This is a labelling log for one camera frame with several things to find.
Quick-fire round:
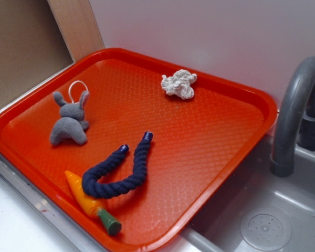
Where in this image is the dark blue twisted rope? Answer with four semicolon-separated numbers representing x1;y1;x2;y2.
81;131;154;200

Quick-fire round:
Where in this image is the grey toy sink basin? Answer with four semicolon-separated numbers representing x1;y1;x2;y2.
182;136;315;251

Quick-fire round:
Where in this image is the orange toy carrot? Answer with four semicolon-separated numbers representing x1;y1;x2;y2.
65;171;122;236

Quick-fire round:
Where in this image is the crumpled white paper ball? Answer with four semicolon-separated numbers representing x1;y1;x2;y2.
161;69;197;100

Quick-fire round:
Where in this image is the grey plastic faucet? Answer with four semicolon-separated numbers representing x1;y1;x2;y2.
270;56;315;177

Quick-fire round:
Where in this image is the orange plastic tray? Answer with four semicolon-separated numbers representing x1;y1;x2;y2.
0;49;277;251

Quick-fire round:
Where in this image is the grey plush bunny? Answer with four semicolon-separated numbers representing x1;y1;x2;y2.
49;80;90;146

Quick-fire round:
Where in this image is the wooden board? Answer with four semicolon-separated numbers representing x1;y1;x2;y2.
48;0;105;62

